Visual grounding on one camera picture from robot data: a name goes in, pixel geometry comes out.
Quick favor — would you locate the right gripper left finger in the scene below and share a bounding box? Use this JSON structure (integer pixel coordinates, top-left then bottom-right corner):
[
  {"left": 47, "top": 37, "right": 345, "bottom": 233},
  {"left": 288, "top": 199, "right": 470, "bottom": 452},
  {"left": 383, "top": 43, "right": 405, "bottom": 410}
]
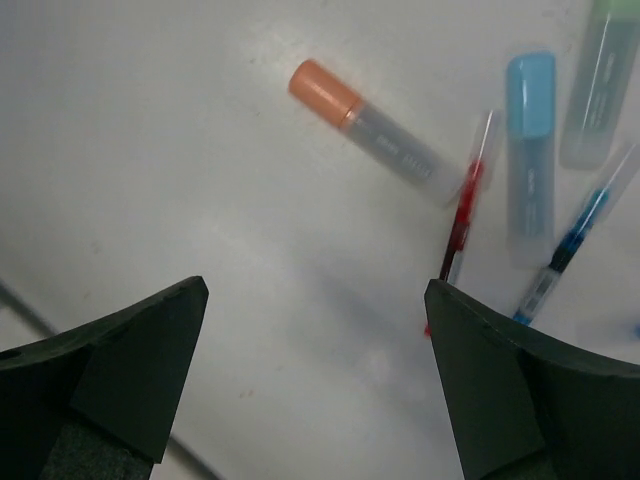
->
[{"left": 0, "top": 274, "right": 210, "bottom": 480}]

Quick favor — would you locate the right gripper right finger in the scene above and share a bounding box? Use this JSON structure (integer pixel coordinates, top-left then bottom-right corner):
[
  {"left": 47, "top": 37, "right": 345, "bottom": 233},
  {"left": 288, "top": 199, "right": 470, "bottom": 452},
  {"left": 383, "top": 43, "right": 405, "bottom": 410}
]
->
[{"left": 424, "top": 279, "right": 639, "bottom": 479}]

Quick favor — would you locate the orange cap highlighter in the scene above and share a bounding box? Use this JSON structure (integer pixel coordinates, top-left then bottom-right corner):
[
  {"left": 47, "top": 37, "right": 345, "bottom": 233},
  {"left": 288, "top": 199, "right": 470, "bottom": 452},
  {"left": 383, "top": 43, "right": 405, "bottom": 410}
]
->
[{"left": 288, "top": 59, "right": 464, "bottom": 205}]

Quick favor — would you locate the teal gel pen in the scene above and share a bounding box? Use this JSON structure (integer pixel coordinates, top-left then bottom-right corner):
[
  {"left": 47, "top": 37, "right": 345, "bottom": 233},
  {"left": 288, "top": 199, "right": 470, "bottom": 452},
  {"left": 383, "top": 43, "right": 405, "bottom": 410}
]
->
[{"left": 512, "top": 142, "right": 639, "bottom": 326}]

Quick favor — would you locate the red gel pen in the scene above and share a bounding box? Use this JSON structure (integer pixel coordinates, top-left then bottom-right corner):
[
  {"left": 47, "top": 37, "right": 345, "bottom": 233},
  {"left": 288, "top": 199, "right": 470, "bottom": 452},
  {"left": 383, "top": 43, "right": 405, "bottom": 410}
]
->
[{"left": 422, "top": 109, "right": 503, "bottom": 339}]

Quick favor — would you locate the blue cap highlighter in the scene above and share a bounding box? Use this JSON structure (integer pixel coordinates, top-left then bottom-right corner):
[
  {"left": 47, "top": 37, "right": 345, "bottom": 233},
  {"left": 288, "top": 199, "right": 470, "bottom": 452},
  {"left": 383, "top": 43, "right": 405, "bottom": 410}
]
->
[{"left": 505, "top": 50, "right": 556, "bottom": 268}]

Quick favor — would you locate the green cap highlighter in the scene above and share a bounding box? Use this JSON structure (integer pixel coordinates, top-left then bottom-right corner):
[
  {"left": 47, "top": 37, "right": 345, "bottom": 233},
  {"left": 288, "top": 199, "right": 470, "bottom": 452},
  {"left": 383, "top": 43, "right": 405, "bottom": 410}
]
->
[{"left": 559, "top": 1, "right": 639, "bottom": 170}]

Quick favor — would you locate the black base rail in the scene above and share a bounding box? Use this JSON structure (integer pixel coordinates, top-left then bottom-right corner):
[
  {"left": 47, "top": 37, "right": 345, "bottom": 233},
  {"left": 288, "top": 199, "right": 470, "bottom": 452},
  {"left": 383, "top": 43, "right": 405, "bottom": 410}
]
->
[{"left": 0, "top": 279, "right": 221, "bottom": 480}]

